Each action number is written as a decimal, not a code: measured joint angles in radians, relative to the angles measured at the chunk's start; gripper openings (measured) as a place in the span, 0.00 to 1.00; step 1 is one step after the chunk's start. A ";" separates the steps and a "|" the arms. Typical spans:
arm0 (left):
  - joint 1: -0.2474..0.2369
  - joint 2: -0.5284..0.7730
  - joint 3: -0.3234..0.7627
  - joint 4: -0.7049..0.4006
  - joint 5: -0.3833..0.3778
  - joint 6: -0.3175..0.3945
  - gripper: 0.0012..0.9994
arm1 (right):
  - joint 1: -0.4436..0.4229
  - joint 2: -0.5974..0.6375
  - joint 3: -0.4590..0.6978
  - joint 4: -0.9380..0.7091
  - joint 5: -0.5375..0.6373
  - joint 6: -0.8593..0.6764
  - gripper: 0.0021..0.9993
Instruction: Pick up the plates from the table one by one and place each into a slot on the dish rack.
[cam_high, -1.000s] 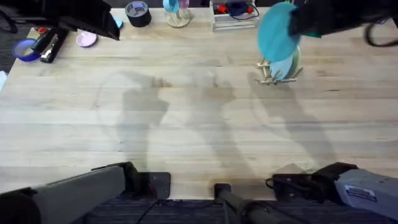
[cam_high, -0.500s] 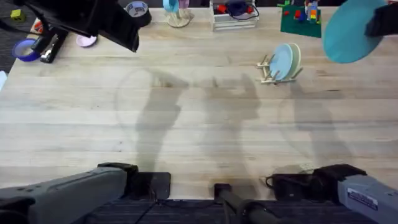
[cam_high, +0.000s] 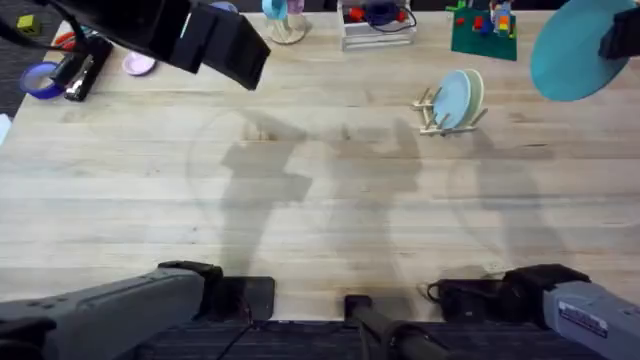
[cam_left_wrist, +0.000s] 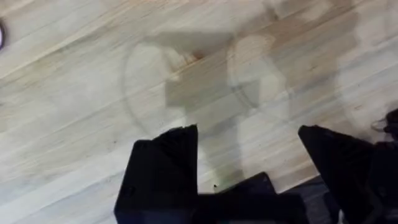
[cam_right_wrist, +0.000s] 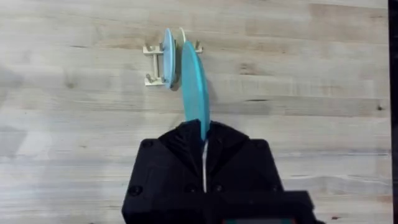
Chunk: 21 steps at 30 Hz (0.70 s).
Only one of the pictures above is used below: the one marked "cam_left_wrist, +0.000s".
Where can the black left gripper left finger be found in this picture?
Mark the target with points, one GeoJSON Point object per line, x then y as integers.
{"type": "Point", "coordinates": [161, 174]}

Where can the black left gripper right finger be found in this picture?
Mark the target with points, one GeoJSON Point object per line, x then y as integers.
{"type": "Point", "coordinates": [348, 171]}

